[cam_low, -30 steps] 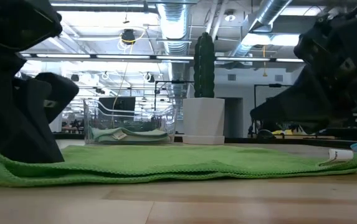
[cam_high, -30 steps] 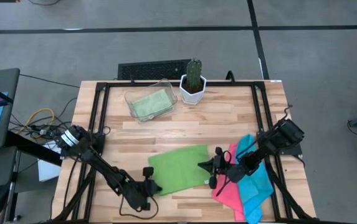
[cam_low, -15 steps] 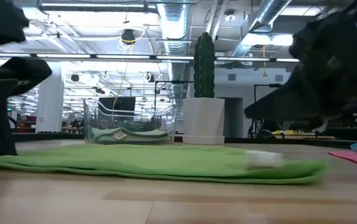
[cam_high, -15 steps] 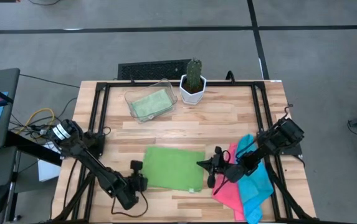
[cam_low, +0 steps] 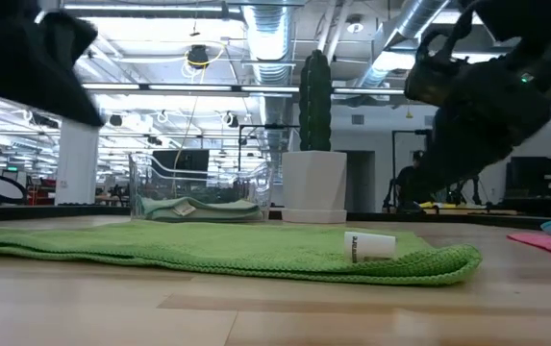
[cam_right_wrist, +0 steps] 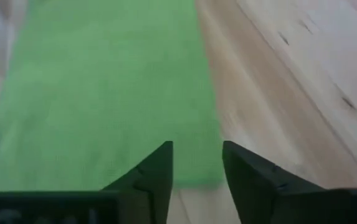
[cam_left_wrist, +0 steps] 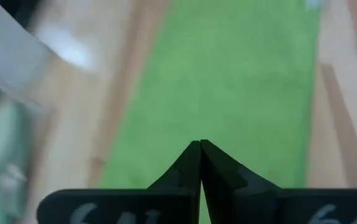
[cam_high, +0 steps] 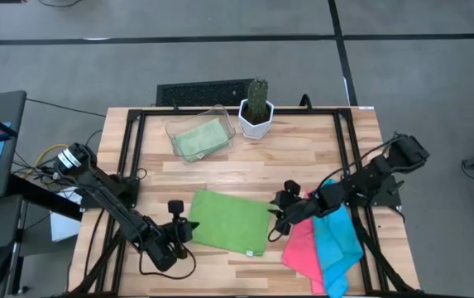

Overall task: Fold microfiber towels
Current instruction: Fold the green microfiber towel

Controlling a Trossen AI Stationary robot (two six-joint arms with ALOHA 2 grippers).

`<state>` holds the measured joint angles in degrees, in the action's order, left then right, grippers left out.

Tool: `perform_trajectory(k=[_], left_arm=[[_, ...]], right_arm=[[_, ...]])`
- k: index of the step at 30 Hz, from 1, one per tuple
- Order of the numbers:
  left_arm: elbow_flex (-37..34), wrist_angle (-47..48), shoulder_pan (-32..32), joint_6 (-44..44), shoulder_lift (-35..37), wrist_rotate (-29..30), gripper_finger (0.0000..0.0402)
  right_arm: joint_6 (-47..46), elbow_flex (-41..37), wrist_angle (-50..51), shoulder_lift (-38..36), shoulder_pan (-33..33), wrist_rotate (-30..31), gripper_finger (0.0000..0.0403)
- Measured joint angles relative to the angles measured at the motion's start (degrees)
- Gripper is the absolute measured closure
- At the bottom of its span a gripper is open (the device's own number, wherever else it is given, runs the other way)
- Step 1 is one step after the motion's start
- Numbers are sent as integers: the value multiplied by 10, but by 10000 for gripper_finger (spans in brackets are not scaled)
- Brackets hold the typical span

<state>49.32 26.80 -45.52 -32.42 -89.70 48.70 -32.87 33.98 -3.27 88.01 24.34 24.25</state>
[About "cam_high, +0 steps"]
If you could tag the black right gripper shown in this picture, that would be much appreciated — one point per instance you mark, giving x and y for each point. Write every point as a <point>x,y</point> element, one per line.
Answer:
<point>296,212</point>

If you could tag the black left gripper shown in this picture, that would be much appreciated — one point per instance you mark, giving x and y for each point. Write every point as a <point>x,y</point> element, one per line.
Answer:
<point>180,232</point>

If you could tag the bright green microfiber towel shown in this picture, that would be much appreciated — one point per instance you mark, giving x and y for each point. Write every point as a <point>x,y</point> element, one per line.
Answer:
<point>230,221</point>

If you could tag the blue microfiber towel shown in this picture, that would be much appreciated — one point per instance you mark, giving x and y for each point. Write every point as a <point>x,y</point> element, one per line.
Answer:
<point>338,248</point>

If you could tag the pale green towel teal edge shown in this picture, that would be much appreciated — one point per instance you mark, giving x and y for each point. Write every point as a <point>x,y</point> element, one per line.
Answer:
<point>201,138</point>

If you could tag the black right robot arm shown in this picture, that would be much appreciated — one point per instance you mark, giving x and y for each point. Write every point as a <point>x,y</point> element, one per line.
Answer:
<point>369,176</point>

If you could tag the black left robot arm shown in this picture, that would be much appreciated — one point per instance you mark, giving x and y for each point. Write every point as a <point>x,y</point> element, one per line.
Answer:
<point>108,198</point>

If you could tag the pink microfiber towel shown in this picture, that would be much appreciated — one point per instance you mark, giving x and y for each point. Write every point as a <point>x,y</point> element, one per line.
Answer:
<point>300,252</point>

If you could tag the white hexagonal plant pot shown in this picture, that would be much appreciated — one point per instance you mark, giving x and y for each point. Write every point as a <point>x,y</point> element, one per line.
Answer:
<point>255,130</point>

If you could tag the clear plastic bin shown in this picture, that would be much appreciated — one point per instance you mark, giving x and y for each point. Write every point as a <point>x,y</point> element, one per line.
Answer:
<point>170,136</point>

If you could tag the white paper box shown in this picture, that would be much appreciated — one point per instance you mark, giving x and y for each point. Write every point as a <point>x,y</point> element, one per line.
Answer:
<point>63,229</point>

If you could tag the white table sticker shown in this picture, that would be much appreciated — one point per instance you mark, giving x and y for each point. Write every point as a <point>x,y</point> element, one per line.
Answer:
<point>367,107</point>

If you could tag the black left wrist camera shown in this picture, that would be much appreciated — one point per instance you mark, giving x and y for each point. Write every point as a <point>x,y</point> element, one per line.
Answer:
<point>175,206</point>

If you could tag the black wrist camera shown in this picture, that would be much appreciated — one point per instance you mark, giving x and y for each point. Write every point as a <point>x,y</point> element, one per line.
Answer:
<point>291,187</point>
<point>175,206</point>

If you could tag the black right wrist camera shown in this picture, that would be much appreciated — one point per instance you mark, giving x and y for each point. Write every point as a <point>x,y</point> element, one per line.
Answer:
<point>291,187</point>

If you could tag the black aluminium table frame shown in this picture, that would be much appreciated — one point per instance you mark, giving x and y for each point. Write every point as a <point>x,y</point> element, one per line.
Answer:
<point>158,111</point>

